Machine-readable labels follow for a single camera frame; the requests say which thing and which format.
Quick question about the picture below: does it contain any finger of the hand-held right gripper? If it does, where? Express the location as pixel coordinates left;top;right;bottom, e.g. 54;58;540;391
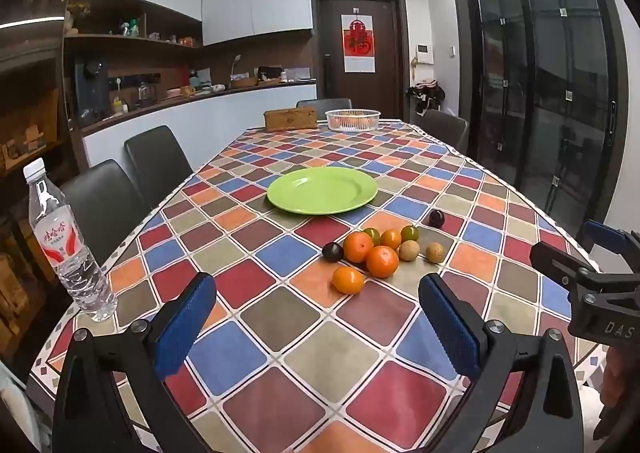
530;242;608;294
582;219;640;259

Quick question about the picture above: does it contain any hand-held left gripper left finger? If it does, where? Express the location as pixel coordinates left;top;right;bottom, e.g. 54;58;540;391
51;272;217;453

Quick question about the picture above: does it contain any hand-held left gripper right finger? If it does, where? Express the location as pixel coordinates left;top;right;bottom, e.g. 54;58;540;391
418;273;585;453

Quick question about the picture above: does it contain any large orange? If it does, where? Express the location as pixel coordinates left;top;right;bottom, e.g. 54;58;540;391
366;245;400;279

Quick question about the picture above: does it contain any medium orange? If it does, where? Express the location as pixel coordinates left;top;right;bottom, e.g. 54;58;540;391
332;266;365;295
342;231;375;264

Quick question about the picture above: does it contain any green plate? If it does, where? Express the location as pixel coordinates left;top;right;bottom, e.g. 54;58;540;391
266;166;379;215

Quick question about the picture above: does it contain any person's right hand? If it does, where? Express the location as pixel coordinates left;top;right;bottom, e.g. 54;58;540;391
601;347;640;409

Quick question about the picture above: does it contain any colourful checkered tablecloth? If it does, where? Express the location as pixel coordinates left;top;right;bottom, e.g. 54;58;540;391
30;120;606;453

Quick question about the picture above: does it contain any clear plastic water bottle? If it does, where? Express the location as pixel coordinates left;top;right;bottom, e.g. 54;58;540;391
22;158;118;323

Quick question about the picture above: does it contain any dark leather chair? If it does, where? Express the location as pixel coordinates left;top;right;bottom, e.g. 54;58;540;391
296;98;353;121
422;109;470;154
59;159;151;266
124;125;194;208

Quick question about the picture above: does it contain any black framed glass sliding door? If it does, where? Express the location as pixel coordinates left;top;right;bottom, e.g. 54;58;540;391
449;0;630;236

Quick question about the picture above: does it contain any cluttered white rack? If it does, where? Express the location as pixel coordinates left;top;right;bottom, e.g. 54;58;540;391
406;77;447;112

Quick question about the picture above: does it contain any white sideboard counter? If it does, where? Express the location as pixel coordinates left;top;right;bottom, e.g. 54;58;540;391
79;79;319;170

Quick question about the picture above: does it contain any pile of tangerines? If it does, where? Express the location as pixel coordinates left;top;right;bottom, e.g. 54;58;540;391
334;115;373;130

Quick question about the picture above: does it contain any white plastic basket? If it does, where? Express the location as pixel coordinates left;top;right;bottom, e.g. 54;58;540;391
325;109;382;132

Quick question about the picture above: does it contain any woven wicker box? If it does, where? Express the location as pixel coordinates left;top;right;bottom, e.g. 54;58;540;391
264;108;318;132

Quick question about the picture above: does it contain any black coffee machine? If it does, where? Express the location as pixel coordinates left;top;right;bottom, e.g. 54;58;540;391
74;57;112;120

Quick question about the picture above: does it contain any dark brown door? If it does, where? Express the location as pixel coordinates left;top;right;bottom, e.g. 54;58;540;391
311;0;407;121

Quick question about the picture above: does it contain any dark wooden display cabinet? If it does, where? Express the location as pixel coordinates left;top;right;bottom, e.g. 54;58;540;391
0;0;68;344

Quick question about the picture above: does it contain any red and white wall calendar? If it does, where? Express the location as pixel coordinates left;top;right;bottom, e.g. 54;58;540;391
341;14;376;73

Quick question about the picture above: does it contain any wooden wall shelf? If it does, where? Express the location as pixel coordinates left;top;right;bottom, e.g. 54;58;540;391
64;0;203;51

